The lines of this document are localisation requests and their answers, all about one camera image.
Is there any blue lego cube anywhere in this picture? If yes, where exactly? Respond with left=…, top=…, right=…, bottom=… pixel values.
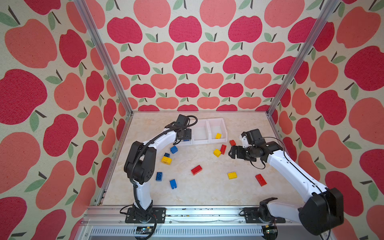
left=170, top=146, right=178, bottom=154

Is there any white three-compartment plastic bin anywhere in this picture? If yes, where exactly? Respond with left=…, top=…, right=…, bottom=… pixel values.
left=178, top=118, right=228, bottom=146

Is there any red long lego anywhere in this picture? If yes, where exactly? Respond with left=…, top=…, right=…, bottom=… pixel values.
left=191, top=165, right=203, bottom=176
left=255, top=174, right=267, bottom=187

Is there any yellow lego cube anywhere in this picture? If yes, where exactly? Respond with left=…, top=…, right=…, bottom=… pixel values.
left=214, top=149, right=222, bottom=157

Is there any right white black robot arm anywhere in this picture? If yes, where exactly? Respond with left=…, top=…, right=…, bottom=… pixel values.
left=229, top=142, right=344, bottom=236

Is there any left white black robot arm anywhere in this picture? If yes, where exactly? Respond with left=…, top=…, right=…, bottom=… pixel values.
left=124, top=127, right=192, bottom=212

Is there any blue flat lego brick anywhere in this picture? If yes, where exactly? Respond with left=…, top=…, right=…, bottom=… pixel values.
left=156, top=172, right=163, bottom=182

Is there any blue notched lego brick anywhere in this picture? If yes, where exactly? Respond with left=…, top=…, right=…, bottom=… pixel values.
left=170, top=179, right=177, bottom=189

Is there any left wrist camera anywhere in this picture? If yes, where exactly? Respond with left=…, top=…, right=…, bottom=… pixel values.
left=175, top=115, right=190, bottom=129

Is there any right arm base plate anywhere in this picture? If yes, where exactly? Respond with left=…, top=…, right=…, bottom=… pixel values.
left=240, top=207, right=286, bottom=224

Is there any black corrugated cable left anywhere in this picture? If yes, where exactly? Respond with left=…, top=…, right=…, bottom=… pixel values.
left=128, top=114, right=199, bottom=208

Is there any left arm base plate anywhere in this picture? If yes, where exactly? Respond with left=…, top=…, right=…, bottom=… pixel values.
left=125, top=206, right=167, bottom=224

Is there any aluminium front rail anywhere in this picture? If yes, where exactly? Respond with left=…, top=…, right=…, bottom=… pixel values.
left=74, top=206, right=336, bottom=240

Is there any left aluminium corner post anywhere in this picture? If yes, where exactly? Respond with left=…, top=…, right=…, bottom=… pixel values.
left=74, top=0, right=133, bottom=117

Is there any aluminium corner post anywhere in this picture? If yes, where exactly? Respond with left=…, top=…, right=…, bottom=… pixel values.
left=74, top=0, right=133, bottom=117
left=267, top=0, right=341, bottom=117

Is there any right aluminium corner post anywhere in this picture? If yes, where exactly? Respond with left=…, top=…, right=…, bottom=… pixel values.
left=267, top=0, right=341, bottom=117

